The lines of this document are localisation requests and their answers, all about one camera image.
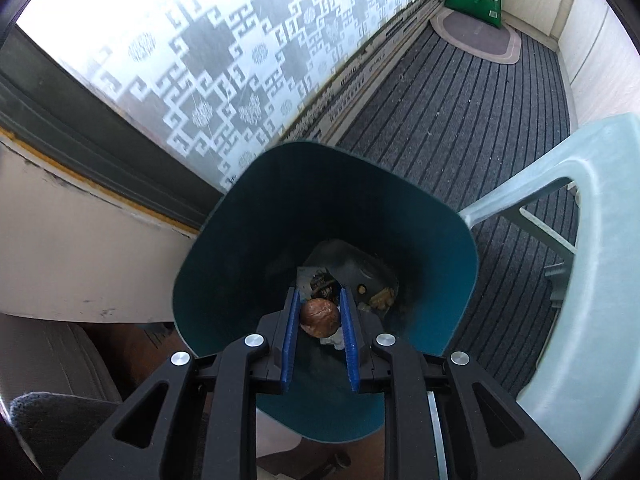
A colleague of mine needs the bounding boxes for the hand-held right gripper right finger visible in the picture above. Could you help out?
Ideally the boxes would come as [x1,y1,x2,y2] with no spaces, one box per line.
[340,286,583,480]

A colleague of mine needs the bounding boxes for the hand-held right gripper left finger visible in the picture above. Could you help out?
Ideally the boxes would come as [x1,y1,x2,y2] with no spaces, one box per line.
[59,286,301,480]

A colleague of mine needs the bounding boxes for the brown nut shell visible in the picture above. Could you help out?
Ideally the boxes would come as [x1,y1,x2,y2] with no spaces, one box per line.
[299,297,342,338]

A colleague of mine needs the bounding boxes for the black white food package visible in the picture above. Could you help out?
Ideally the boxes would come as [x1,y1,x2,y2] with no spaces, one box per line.
[296,267,337,301]

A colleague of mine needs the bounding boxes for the blue white tissue pack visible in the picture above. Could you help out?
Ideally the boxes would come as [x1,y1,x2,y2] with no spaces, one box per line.
[305,240,401,311]

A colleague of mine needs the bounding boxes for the dark teal plastic bin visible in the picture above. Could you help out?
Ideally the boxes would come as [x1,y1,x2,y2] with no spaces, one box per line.
[172,141,480,443]

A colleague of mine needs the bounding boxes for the grey knit cloth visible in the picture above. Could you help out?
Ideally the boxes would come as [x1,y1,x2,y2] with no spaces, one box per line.
[9,391,123,466]

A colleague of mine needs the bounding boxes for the light blue plastic stool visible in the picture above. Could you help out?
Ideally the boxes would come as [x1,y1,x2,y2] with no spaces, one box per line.
[457,112,640,480]

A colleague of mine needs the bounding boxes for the grey oval floor mat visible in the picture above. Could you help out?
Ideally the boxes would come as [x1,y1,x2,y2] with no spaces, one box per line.
[430,9,522,66]

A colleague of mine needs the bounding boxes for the white kitchen cabinet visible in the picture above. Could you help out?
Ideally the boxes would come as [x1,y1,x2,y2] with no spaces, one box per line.
[500,0,640,128]

